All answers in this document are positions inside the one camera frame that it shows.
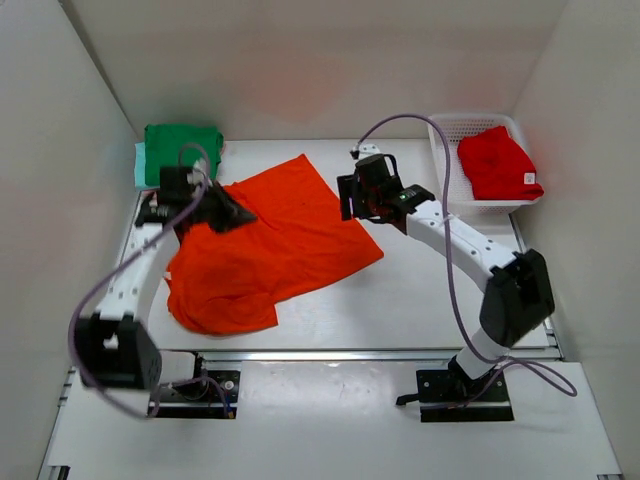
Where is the red t shirt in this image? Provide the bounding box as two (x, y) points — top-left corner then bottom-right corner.
(457, 126), (544, 201)

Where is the white plastic basket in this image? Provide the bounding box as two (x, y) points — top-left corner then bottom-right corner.
(429, 113), (544, 216)

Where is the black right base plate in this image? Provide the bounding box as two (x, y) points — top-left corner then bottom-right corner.
(396, 369), (515, 423)

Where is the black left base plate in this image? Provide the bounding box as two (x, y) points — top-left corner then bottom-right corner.
(148, 361), (241, 420)

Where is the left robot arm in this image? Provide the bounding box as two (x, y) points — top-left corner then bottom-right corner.
(69, 159), (257, 391)

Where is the teal folded t shirt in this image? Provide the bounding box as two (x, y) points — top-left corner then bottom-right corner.
(134, 142), (162, 191)

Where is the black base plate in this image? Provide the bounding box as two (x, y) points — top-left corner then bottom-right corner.
(396, 369), (515, 423)
(148, 361), (241, 420)

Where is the pink folded t shirt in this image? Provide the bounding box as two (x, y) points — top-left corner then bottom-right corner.
(145, 140), (226, 180)

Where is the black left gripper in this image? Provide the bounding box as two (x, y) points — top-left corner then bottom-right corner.
(187, 178), (258, 232)

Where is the green folded t shirt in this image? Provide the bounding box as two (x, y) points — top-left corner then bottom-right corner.
(144, 124), (224, 187)

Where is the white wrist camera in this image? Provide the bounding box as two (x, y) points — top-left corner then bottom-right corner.
(187, 158), (211, 186)
(350, 143), (381, 161)

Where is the orange t shirt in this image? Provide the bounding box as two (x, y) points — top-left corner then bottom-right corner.
(165, 155), (384, 336)

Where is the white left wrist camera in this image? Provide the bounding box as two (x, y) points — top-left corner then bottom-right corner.
(187, 158), (211, 186)

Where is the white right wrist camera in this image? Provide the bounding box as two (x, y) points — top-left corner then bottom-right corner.
(350, 143), (381, 161)

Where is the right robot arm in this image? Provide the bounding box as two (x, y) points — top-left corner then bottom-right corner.
(337, 154), (555, 401)

